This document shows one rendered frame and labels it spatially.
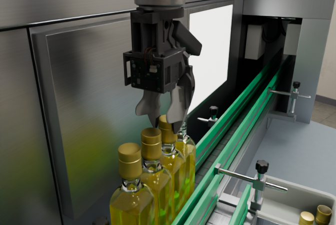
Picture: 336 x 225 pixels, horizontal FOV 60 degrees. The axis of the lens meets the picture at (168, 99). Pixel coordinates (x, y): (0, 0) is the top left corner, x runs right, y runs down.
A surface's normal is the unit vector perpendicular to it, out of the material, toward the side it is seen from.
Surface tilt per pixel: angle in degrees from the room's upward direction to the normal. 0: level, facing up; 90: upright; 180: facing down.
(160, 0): 91
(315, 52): 90
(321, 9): 90
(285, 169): 0
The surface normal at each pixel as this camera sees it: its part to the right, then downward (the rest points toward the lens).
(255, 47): -0.48, 0.33
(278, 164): 0.00, -0.93
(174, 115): 0.87, 0.09
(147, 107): 0.83, 0.30
